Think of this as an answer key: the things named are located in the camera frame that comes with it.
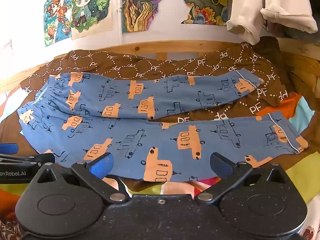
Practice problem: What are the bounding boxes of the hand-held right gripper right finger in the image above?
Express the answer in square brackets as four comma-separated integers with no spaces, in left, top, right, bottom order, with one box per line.
[194,152,288,204]

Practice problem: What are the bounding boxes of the brown printed blanket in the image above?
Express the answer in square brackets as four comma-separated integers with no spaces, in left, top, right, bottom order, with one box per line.
[24,42,288,125]

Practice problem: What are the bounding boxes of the blue cartoon wall poster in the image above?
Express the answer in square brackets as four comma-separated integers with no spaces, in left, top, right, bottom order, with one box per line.
[44,0,73,47]

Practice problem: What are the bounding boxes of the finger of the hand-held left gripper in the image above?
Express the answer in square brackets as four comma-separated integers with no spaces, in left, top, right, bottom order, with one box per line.
[0,143,19,155]
[0,152,56,167]

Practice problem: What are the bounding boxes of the blue car print pants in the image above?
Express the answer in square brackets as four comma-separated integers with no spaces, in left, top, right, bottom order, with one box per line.
[17,67,309,182]

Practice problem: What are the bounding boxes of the blond cartoon figure wall poster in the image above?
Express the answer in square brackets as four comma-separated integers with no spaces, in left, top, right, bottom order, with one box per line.
[70,0,114,40]

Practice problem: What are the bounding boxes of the white hanging garment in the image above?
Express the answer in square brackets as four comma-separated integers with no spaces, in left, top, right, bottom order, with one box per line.
[226,0,318,46]

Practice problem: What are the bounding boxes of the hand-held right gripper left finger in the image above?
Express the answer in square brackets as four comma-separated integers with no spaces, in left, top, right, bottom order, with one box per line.
[37,152,129,204]

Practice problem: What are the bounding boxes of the swirl pattern wall poster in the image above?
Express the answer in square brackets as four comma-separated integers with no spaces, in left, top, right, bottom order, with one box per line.
[122,0,175,33]

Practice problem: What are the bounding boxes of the torn colourful wall poster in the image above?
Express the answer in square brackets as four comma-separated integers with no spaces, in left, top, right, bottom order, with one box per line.
[174,0,233,27]

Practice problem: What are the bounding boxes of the wooden bed frame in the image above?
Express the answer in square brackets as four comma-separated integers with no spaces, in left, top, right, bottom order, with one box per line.
[0,37,320,95]

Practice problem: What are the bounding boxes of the white wall pipe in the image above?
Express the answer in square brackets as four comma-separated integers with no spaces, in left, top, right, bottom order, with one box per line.
[117,8,123,43]

